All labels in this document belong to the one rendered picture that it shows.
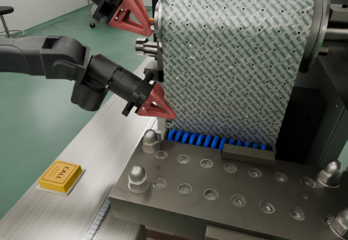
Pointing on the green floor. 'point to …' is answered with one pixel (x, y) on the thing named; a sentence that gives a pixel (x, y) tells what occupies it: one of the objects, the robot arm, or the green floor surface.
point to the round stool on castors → (5, 23)
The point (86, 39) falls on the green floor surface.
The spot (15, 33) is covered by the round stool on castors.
